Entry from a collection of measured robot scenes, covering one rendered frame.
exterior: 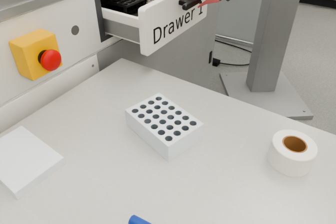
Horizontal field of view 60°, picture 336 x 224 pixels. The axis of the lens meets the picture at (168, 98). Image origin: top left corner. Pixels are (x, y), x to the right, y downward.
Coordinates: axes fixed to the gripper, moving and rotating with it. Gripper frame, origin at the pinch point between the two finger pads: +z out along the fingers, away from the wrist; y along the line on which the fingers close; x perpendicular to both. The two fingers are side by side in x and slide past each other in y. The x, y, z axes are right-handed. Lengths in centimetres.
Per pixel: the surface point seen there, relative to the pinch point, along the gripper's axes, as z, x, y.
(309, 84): 46, -130, -81
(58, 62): 9.5, 35.3, 4.0
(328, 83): 38, -138, -88
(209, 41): 36, -45, -13
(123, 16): 8.5, 15.6, 6.0
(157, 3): 0.6, 12.8, 3.3
